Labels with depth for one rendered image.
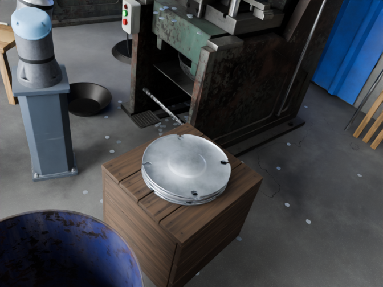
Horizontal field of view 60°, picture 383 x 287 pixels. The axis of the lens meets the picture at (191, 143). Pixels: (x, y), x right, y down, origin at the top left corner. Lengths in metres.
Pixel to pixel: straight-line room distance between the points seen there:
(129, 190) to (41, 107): 0.49
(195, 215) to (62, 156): 0.71
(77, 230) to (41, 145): 0.63
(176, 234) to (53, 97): 0.68
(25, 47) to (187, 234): 0.79
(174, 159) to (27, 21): 0.64
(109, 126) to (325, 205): 1.16
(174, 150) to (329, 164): 1.07
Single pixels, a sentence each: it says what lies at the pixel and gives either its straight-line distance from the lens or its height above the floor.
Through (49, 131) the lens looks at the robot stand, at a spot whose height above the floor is 0.26.
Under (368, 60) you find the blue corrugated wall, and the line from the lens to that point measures 2.48.
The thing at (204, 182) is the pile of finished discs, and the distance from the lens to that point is 1.03.
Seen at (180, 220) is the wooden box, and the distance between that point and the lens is 0.98.
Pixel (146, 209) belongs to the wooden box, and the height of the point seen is 0.35.
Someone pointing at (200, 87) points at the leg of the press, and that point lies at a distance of 1.32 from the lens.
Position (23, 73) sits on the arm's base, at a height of 0.49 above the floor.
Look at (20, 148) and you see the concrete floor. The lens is 1.73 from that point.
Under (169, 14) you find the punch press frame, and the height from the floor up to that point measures 0.63.
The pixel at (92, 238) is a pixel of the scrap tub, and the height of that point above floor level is 0.40.
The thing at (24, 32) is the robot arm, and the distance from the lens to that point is 1.22.
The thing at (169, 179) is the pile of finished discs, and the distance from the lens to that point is 1.02.
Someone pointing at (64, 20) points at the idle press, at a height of 0.03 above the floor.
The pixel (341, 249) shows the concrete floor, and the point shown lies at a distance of 1.59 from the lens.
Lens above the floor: 1.13
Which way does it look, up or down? 40 degrees down
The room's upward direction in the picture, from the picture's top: 12 degrees clockwise
